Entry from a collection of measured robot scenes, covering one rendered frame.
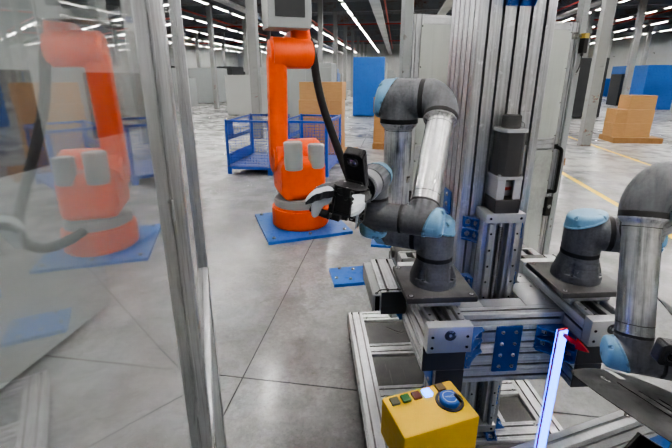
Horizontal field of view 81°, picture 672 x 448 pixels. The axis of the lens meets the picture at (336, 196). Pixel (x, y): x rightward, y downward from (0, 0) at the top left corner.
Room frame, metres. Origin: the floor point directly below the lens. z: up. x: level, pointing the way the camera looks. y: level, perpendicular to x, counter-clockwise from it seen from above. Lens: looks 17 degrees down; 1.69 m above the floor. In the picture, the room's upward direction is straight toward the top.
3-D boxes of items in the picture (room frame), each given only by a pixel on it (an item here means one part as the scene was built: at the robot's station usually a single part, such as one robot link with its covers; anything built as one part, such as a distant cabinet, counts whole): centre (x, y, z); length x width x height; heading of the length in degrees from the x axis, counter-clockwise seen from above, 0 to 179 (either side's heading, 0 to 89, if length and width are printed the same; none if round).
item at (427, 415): (0.62, -0.18, 1.02); 0.16 x 0.10 x 0.11; 108
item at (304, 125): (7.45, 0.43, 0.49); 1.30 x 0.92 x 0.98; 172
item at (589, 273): (1.22, -0.82, 1.09); 0.15 x 0.15 x 0.10
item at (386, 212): (0.98, -0.11, 1.34); 0.11 x 0.08 x 0.11; 68
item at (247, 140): (7.55, 1.45, 0.49); 1.27 x 0.88 x 0.98; 172
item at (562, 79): (2.38, -0.92, 1.10); 1.21 x 0.06 x 2.20; 108
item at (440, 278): (1.19, -0.32, 1.09); 0.15 x 0.15 x 0.10
